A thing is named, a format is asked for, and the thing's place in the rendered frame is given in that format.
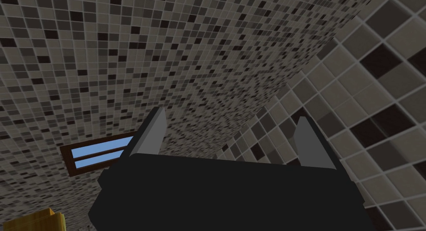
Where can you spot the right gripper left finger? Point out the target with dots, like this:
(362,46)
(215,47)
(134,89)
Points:
(151,134)

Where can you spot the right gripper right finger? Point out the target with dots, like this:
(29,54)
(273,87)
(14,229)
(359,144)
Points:
(311,144)

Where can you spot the brown framed window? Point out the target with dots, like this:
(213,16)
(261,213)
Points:
(96,151)

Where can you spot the yellow wooden cupboard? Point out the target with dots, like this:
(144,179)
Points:
(35,221)

